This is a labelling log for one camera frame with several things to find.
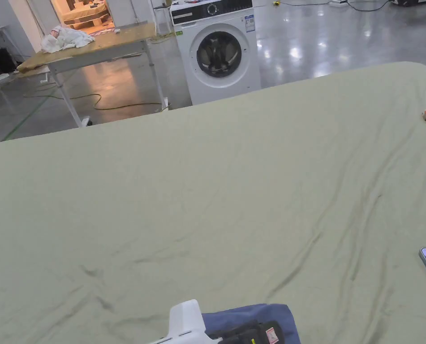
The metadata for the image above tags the white washing machine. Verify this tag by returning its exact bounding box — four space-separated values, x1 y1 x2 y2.
169 0 262 107

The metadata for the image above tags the bed with pale green sheet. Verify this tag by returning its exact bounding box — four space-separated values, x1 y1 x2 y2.
0 60 426 344

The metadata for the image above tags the wooden table with white cloths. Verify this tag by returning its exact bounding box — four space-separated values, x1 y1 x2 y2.
16 22 170 128

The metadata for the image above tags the dark blue garment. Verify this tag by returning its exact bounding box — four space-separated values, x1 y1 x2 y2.
201 303 301 344

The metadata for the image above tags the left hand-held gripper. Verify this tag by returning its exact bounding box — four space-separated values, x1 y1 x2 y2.
151 299 289 344

